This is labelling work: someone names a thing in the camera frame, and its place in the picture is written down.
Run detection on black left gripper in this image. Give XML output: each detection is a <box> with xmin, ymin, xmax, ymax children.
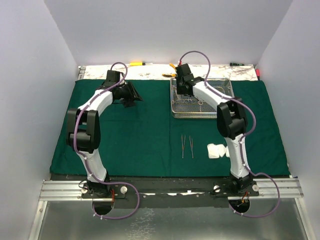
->
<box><xmin>116</xmin><ymin>81</ymin><xmax>142</xmax><ymax>107</ymax></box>

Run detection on steel mesh instrument tray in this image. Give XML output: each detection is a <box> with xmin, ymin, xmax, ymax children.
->
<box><xmin>170</xmin><ymin>77</ymin><xmax>235</xmax><ymax>119</ymax></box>

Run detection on dark green surgical cloth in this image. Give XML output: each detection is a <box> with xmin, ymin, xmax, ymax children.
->
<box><xmin>49</xmin><ymin>78</ymin><xmax>291</xmax><ymax>177</ymax></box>

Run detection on steel tweezers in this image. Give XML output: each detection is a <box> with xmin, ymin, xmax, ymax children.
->
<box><xmin>189</xmin><ymin>136</ymin><xmax>194</xmax><ymax>159</ymax></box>
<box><xmin>181</xmin><ymin>134</ymin><xmax>186</xmax><ymax>159</ymax></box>

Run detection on white gauze pad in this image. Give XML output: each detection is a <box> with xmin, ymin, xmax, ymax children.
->
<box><xmin>207</xmin><ymin>143</ymin><xmax>220</xmax><ymax>159</ymax></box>
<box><xmin>217</xmin><ymin>144</ymin><xmax>228</xmax><ymax>158</ymax></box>
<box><xmin>225</xmin><ymin>146</ymin><xmax>230</xmax><ymax>158</ymax></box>

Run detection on white gauze pad bottom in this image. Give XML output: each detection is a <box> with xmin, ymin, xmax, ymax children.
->
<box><xmin>207</xmin><ymin>143</ymin><xmax>220</xmax><ymax>159</ymax></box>

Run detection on steel surgical forceps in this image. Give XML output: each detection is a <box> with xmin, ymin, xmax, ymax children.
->
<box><xmin>175</xmin><ymin>94</ymin><xmax>196</xmax><ymax>105</ymax></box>

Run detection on steel surgical scissors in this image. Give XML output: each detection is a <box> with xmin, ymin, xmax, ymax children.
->
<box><xmin>197</xmin><ymin>99</ymin><xmax>204</xmax><ymax>106</ymax></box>

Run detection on white gauze pad top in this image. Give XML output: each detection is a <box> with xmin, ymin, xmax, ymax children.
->
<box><xmin>225</xmin><ymin>146</ymin><xmax>230</xmax><ymax>158</ymax></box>

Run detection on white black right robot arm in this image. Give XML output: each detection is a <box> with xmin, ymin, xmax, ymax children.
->
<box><xmin>175</xmin><ymin>63</ymin><xmax>253</xmax><ymax>196</ymax></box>

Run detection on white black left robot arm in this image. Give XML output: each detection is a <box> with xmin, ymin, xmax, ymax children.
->
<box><xmin>66</xmin><ymin>70</ymin><xmax>143</xmax><ymax>198</ymax></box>

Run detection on yellow black needle-nose pliers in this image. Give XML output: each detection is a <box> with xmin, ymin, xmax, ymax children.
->
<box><xmin>161</xmin><ymin>63</ymin><xmax>177</xmax><ymax>78</ymax></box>

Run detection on black green screwdriver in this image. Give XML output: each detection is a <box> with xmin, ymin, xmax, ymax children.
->
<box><xmin>229</xmin><ymin>62</ymin><xmax>245</xmax><ymax>67</ymax></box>

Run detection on pink marker pen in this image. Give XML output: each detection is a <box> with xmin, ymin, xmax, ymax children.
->
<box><xmin>255</xmin><ymin>69</ymin><xmax>260</xmax><ymax>77</ymax></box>

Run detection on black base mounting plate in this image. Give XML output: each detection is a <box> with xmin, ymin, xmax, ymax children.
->
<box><xmin>49</xmin><ymin>173</ymin><xmax>261</xmax><ymax>210</ymax></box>

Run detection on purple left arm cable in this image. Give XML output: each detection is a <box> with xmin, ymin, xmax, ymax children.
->
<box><xmin>73</xmin><ymin>61</ymin><xmax>140</xmax><ymax>221</ymax></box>

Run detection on yellow handled screwdriver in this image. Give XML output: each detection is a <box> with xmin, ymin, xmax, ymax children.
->
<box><xmin>129</xmin><ymin>61</ymin><xmax>153</xmax><ymax>67</ymax></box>

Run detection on aluminium extrusion rail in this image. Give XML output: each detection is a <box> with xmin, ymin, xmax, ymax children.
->
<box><xmin>39</xmin><ymin>178</ymin><xmax>304</xmax><ymax>202</ymax></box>

